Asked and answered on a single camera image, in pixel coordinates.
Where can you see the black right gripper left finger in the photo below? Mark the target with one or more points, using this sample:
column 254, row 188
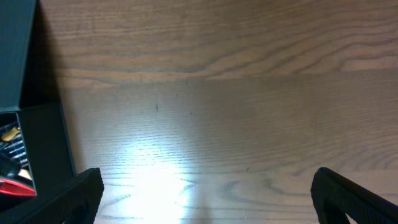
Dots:
column 75, row 201

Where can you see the red handled cutting pliers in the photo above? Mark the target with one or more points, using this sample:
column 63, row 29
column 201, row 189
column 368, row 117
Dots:
column 18, row 187

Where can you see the orange scraper with beige handle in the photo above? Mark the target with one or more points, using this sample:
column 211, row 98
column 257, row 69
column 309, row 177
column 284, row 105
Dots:
column 7, row 137

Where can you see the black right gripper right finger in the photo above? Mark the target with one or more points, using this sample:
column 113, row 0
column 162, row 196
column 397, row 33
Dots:
column 336, row 199

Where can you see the blue precision screwdriver set case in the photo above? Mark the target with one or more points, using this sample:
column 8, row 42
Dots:
column 15, row 149

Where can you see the dark green box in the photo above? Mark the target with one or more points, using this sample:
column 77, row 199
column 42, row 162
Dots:
column 30, row 95

